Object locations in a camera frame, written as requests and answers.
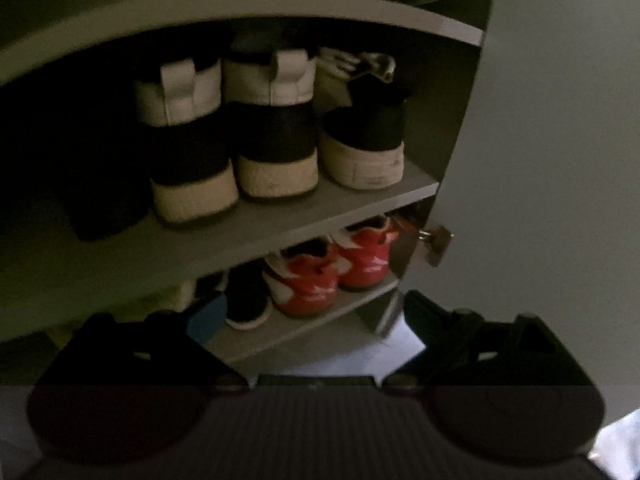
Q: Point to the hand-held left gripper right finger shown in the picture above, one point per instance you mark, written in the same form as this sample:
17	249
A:
430	317

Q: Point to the black low sneaker white sole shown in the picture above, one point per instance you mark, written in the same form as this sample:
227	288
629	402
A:
365	150

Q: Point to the grey shoe cabinet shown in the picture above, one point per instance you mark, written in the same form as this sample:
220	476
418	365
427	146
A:
300	210

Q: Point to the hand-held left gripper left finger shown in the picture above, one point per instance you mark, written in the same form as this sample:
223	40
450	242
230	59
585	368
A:
206	321

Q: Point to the dark shoe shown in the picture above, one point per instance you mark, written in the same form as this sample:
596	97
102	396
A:
105	210

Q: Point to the black white high-top sneaker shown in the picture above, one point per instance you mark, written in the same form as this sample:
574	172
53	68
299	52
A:
275	135
190	160

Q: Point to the small black sneaker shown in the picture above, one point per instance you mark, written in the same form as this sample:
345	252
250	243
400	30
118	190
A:
247	300

